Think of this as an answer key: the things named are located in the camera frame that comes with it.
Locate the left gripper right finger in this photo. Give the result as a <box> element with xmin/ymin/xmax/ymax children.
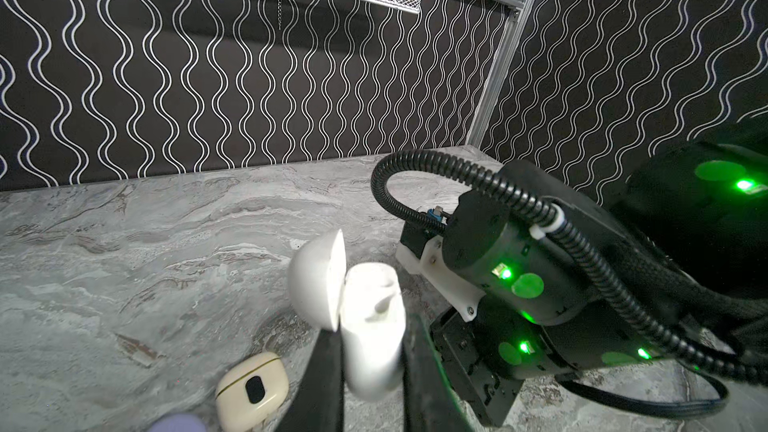
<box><xmin>402</xmin><ymin>313</ymin><xmax>471</xmax><ymax>432</ymax></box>

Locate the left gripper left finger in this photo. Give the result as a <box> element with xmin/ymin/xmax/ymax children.
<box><xmin>276</xmin><ymin>330</ymin><xmax>345</xmax><ymax>432</ymax></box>

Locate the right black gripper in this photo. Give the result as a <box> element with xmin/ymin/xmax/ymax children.
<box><xmin>430</xmin><ymin>308</ymin><xmax>522</xmax><ymax>427</ymax></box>

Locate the white round charging case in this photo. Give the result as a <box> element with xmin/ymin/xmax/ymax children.
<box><xmin>288</xmin><ymin>229</ymin><xmax>406</xmax><ymax>402</ymax></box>

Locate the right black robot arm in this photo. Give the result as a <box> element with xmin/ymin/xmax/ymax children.
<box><xmin>370</xmin><ymin>118</ymin><xmax>767</xmax><ymax>427</ymax></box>

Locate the beige earbud charging case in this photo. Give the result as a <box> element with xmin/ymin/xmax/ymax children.
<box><xmin>215</xmin><ymin>352</ymin><xmax>289</xmax><ymax>432</ymax></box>

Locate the purple round charging case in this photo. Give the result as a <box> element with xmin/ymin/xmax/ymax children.
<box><xmin>147</xmin><ymin>413</ymin><xmax>207</xmax><ymax>432</ymax></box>

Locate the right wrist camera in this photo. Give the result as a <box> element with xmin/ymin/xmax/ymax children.
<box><xmin>395</xmin><ymin>222</ymin><xmax>485</xmax><ymax>322</ymax></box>

